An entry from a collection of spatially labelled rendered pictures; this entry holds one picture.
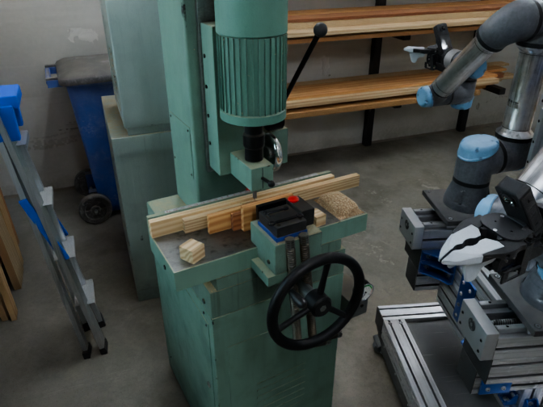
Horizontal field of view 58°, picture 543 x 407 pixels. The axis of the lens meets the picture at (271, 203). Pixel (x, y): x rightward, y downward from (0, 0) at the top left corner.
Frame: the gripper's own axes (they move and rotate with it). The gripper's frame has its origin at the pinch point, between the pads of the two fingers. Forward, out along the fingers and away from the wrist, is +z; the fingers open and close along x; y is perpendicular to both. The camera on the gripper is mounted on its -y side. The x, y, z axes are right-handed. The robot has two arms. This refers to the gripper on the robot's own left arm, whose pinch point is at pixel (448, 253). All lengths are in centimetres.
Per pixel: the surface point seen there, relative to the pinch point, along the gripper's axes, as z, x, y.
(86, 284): 52, 146, 98
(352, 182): -36, 73, 36
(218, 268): 18, 55, 36
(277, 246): 5, 47, 28
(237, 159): 1, 76, 19
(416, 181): -185, 197, 146
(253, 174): 0, 68, 20
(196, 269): 23, 55, 34
